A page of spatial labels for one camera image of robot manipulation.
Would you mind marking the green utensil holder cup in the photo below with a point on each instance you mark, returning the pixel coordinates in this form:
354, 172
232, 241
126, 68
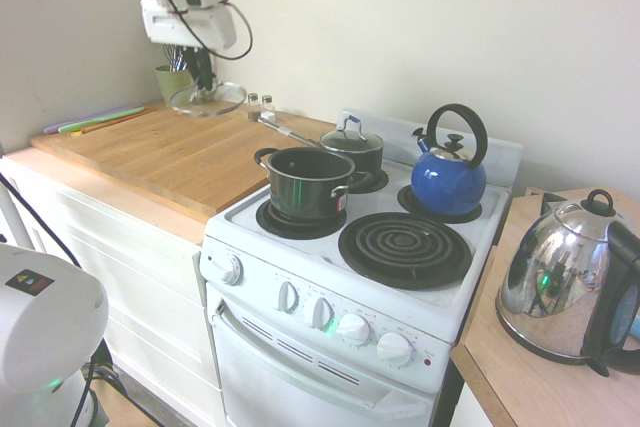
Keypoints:
172, 87

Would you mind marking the large wooden cutting board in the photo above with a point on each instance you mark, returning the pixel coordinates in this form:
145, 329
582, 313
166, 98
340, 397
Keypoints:
165, 157

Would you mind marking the glass pot lid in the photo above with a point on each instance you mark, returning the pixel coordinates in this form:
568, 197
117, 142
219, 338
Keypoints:
225, 99

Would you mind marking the kitchen utensils bundle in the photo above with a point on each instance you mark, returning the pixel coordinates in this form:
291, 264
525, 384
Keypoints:
176, 57

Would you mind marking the salt shaker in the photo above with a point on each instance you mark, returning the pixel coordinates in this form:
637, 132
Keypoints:
268, 106

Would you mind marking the glass saucepan lid blue loop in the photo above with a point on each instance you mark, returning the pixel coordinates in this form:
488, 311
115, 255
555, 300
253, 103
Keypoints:
350, 141

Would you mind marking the pepper shaker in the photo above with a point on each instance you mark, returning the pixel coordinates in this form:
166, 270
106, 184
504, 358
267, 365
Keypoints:
253, 109

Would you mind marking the white electric stove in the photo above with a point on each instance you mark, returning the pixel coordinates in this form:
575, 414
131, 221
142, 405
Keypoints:
320, 387

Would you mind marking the white kitchen cabinet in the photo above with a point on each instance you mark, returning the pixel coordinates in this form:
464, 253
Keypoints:
150, 287

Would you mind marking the green cutting mat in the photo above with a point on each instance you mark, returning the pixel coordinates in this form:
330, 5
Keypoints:
100, 122

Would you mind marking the red cutting mat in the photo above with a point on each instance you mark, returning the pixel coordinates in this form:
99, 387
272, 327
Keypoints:
115, 123

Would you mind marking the blue stovetop kettle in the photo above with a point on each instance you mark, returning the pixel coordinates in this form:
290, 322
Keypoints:
447, 182

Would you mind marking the black burner drip pan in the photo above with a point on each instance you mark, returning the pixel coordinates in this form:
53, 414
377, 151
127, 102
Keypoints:
410, 204
375, 182
300, 231

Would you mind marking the chrome electric kettle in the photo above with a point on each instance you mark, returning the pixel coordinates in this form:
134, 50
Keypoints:
555, 277

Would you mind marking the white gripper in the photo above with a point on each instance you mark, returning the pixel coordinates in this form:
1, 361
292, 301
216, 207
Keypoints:
200, 27

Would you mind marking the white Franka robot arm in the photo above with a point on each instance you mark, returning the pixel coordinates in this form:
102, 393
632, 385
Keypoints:
45, 327

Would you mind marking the white stove knob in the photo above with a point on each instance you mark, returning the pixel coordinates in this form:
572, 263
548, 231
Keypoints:
230, 269
287, 297
319, 313
353, 329
395, 348

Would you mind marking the large black burner coil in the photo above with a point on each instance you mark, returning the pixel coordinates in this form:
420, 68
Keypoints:
405, 252

